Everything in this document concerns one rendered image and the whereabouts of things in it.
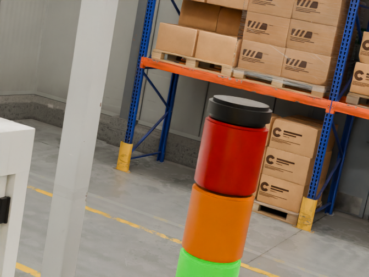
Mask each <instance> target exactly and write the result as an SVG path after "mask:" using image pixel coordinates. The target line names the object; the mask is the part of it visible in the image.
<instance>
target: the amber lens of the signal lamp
mask: <svg viewBox="0 0 369 277"><path fill-rule="evenodd" d="M253 203H254V195H253V194H251V195H247V196H234V195H226V194H223V193H218V192H214V191H210V190H208V189H205V188H203V187H201V186H199V185H198V184H197V183H195V184H193V186H192V192H191V197H190V201H189V207H188V212H187V218H186V224H185V227H184V233H183V239H182V247H183V248H184V250H185V251H186V252H187V253H189V254H191V255H192V256H195V257H197V258H199V259H203V260H205V261H210V262H215V263H232V262H235V261H237V260H239V259H241V258H242V256H243V251H244V246H245V241H246V238H247V232H248V227H249V222H250V217H251V212H252V209H253Z"/></svg>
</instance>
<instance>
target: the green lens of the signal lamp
mask: <svg viewBox="0 0 369 277"><path fill-rule="evenodd" d="M240 266H241V260H240V259H239V260H237V261H235V262H232V263H215V262H210V261H205V260H203V259H199V258H197V257H195V256H192V255H191V254H189V253H187V252H186V251H185V249H184V248H181V250H180V256H179V259H178V265H177V270H176V276H175V277H238V275H239V270H240Z"/></svg>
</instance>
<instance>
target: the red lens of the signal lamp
mask: <svg viewBox="0 0 369 277"><path fill-rule="evenodd" d="M268 131H269V130H268V129H267V128H266V126H264V127H252V126H244V125H237V124H232V123H228V122H225V121H221V120H218V119H215V118H213V117H211V116H210V115H209V116H208V117H206V118H205V123H204V128H203V134H202V140H201V143H200V149H199V154H198V160H197V166H196V169H195V175H194V180H195V181H196V183H197V184H198V185H199V186H201V187H203V188H205V189H208V190H210V191H214V192H218V193H223V194H226V195H234V196H247V195H251V194H252V193H254V192H256V188H257V184H258V179H259V174H260V169H261V164H262V159H263V156H264V150H265V145H266V140H267V135H268Z"/></svg>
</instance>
